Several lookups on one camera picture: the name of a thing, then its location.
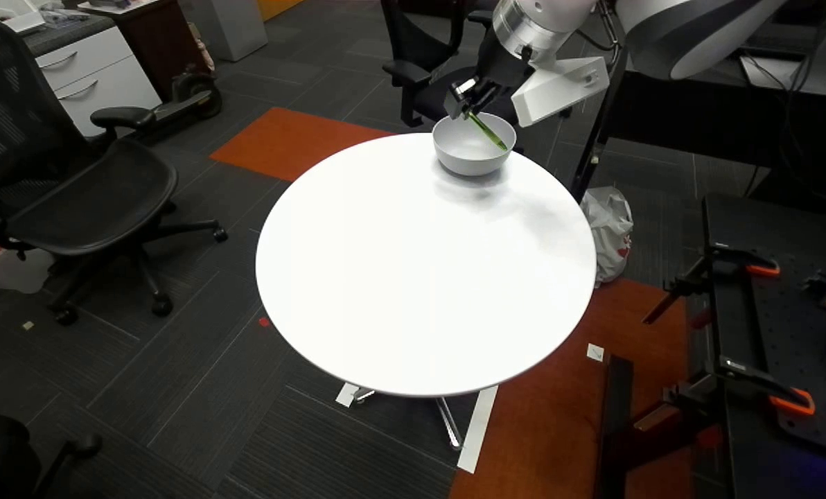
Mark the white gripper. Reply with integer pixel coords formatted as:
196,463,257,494
445,52,613,131

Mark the green pen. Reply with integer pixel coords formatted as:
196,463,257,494
466,109,512,154

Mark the grey bowl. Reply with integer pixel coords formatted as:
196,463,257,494
430,109,522,179

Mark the black office chair with armrests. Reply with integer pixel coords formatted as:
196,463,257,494
376,0,533,131

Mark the white plastic bag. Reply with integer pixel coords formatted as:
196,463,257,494
580,182,638,287

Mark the black desk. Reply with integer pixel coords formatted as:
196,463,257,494
603,35,826,211

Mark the large orange black bar clamp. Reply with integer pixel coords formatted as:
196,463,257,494
642,240,783,326
662,354,821,429

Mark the silver table base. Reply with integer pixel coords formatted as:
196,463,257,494
332,379,501,477

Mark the round white table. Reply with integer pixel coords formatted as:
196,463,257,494
210,102,713,499

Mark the white drawer cabinet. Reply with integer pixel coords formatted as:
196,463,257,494
20,0,168,145

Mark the black workbench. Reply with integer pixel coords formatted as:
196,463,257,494
702,190,826,499

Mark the black mesh office chair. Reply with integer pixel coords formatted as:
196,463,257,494
0,12,231,326

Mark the black swivel chair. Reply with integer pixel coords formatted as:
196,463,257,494
0,409,109,499

